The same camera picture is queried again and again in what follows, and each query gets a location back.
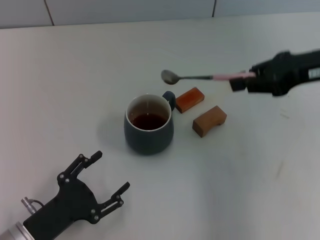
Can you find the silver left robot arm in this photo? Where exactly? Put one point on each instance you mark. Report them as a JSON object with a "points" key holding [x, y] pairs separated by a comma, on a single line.
{"points": [[12, 232]]}

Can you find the light brown arched wooden block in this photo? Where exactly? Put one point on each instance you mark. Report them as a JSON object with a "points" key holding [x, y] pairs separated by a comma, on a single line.
{"points": [[208, 121]]}

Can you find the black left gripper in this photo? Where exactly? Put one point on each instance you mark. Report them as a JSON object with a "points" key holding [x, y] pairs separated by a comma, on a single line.
{"points": [[67, 202]]}

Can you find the reddish brown wooden block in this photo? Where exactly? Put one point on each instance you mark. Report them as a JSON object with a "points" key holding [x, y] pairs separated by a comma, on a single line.
{"points": [[189, 100]]}

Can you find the grey cup with dark liquid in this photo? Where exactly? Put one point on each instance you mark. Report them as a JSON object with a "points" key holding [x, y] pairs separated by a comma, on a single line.
{"points": [[147, 140]]}

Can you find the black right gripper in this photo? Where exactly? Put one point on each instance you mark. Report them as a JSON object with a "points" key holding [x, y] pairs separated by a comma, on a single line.
{"points": [[285, 72]]}

